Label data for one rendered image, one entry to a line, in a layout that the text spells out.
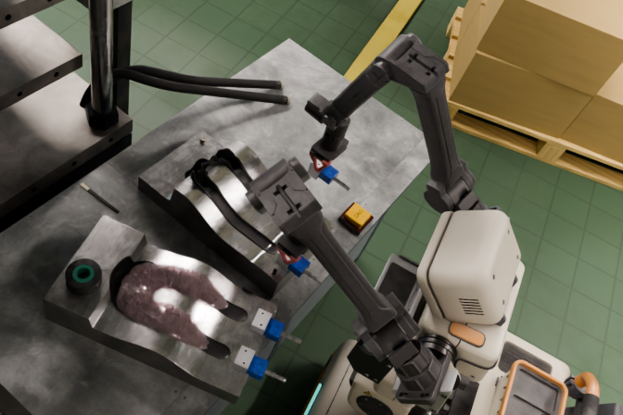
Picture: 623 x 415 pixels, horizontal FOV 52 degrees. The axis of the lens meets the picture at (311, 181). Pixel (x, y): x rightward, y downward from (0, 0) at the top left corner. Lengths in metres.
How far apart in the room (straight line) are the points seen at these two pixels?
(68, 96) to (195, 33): 1.59
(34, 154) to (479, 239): 1.27
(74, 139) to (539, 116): 2.39
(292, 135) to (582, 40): 1.65
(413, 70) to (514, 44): 2.05
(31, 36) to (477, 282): 1.35
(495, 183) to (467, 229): 2.14
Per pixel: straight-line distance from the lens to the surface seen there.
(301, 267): 1.67
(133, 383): 1.62
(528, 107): 3.53
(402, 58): 1.29
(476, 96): 3.48
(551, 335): 3.12
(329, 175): 1.84
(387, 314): 1.22
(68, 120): 2.07
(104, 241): 1.66
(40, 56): 1.90
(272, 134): 2.09
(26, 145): 2.02
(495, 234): 1.32
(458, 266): 1.27
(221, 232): 1.73
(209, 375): 1.58
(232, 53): 3.55
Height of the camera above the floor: 2.33
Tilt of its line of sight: 50 degrees down
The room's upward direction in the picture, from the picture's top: 22 degrees clockwise
